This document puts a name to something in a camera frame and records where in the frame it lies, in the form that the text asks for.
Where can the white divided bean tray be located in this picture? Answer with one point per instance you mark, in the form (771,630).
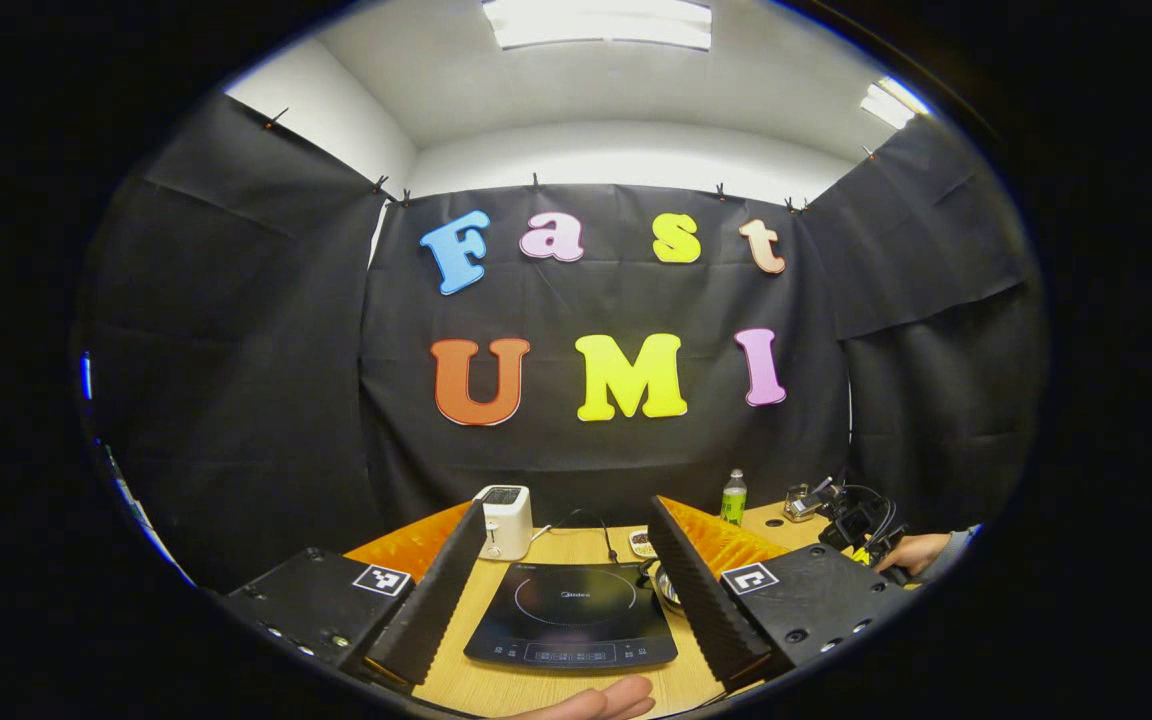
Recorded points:
(642,544)

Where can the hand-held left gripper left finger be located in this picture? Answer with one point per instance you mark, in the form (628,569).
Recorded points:
(441,600)

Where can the black induction cooktop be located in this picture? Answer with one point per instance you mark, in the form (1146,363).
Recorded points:
(576,625)

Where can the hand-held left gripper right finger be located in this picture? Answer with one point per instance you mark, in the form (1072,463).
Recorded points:
(701,600)

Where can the large ceiling light panel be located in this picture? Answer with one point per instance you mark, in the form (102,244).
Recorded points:
(596,22)

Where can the green label drink bottle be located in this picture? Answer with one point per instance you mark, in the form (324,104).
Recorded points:
(733,500)

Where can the white toaster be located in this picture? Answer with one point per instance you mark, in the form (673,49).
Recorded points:
(506,520)

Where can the small ceiling light panel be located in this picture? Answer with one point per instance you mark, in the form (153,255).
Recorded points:
(891,103)

